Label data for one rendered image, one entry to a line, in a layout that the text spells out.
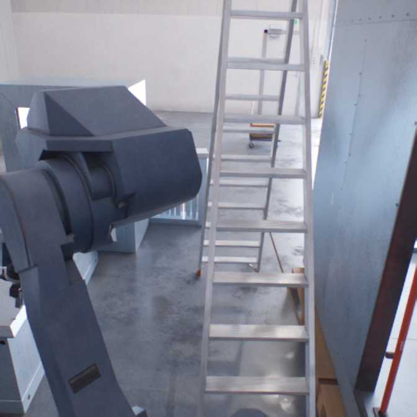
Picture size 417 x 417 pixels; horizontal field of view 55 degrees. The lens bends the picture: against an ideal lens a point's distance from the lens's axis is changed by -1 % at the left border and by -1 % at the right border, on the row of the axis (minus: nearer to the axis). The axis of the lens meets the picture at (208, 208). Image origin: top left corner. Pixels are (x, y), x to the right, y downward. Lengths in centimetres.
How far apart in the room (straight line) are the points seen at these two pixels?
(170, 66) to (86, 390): 1066
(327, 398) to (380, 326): 65
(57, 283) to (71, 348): 15
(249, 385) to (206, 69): 998
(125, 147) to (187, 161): 18
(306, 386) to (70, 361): 118
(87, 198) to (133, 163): 14
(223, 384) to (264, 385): 18
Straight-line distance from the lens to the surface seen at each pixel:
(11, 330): 229
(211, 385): 187
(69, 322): 100
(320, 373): 268
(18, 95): 392
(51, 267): 97
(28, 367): 269
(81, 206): 99
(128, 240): 401
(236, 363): 287
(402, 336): 194
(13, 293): 222
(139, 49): 1149
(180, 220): 458
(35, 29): 1239
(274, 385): 190
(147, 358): 290
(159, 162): 100
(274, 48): 1126
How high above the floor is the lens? 200
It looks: 23 degrees down
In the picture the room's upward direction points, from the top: 2 degrees clockwise
